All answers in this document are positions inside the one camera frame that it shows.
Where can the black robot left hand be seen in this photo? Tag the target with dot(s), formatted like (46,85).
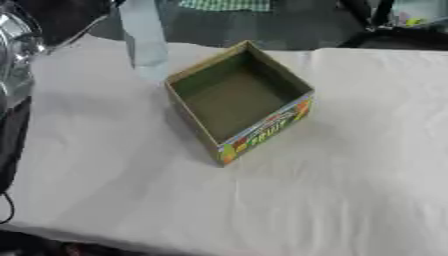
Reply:
(64,18)

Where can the black chair base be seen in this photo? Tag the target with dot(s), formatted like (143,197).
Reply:
(402,36)

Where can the person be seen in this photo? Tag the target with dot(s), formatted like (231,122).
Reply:
(224,4)

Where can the clear plastic bottle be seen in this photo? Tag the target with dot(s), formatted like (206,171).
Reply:
(146,36)

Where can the silver and black robot left arm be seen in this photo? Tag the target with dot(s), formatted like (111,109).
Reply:
(13,66)

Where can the cardboard box with green inside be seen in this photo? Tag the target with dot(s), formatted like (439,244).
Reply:
(233,100)

